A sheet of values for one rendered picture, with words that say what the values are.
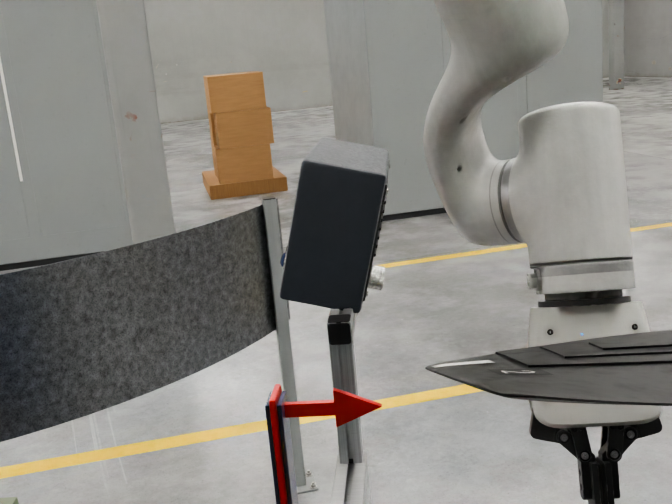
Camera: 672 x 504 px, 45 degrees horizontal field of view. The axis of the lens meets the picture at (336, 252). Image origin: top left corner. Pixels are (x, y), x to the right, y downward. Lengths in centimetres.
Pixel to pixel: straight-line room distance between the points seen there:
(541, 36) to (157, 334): 172
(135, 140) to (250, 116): 393
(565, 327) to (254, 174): 783
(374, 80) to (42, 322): 471
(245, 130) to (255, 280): 599
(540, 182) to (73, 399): 163
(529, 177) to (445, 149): 7
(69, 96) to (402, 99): 250
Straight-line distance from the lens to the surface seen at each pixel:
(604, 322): 69
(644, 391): 39
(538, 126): 70
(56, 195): 635
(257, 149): 842
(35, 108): 630
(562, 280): 68
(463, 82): 65
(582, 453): 72
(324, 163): 103
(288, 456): 50
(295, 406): 49
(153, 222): 461
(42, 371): 210
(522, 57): 63
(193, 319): 227
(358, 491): 104
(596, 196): 68
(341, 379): 105
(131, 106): 454
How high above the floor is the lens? 139
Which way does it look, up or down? 14 degrees down
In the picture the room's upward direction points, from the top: 5 degrees counter-clockwise
